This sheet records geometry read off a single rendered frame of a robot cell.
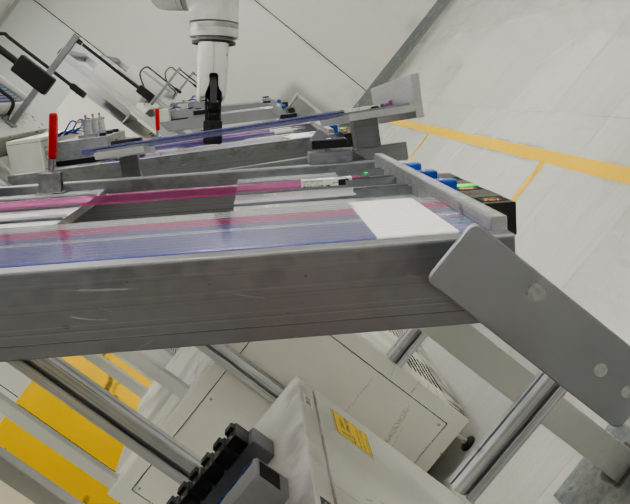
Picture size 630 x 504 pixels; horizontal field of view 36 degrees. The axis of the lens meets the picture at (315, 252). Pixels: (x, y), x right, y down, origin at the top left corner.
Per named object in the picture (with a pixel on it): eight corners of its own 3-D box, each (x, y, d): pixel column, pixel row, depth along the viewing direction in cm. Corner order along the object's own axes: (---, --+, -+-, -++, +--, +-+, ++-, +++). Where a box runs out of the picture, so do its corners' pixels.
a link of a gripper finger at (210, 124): (203, 104, 164) (203, 144, 165) (203, 103, 161) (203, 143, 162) (222, 105, 165) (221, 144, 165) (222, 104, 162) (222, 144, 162)
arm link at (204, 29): (189, 26, 168) (189, 43, 168) (189, 19, 159) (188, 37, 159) (237, 28, 169) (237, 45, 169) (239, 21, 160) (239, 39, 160)
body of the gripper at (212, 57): (192, 38, 169) (191, 103, 170) (191, 31, 159) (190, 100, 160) (234, 40, 170) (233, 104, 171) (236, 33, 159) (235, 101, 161)
